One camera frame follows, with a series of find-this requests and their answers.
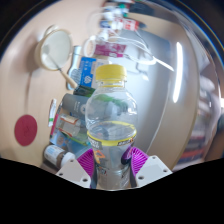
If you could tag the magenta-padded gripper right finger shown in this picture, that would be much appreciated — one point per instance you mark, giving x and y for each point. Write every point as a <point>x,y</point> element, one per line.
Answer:
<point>152,168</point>

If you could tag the flat round red coaster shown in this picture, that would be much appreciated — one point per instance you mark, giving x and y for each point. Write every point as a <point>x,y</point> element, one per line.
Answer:
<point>25,130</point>

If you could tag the slim green-capped bottle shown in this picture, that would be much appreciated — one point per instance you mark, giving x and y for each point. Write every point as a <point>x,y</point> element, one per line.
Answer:
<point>65,140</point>

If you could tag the white marker pen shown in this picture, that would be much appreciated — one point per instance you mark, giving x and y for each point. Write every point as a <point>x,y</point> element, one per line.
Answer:
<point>52,111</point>

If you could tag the white LED light bar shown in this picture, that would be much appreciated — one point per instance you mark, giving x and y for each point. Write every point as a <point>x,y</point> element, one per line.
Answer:
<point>177,73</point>

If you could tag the clear yellow-capped drink bottle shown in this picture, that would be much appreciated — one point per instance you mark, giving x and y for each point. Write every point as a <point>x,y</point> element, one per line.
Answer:
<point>111,133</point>

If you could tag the red and white canister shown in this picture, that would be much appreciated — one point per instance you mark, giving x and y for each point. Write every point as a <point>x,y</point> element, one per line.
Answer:
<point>130,24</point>

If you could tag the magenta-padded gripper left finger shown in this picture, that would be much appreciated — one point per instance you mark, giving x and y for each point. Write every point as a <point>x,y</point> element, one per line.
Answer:
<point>71,171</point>

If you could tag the pink packet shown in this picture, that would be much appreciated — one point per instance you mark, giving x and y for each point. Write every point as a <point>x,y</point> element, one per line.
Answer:
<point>108,49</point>

